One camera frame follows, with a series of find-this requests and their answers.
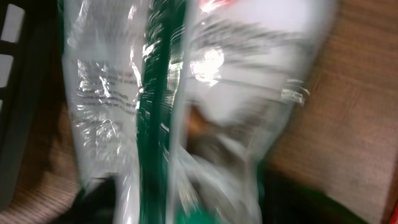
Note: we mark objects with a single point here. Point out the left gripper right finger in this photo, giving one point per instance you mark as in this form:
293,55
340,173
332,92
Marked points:
289,202

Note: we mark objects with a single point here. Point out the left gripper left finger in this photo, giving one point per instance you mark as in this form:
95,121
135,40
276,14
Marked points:
92,207

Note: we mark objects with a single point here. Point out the red juice carton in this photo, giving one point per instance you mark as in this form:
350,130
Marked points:
393,219

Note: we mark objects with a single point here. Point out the grey plastic mesh basket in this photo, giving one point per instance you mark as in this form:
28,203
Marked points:
28,34

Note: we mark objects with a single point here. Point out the dark green box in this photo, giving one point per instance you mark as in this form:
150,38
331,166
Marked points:
181,101

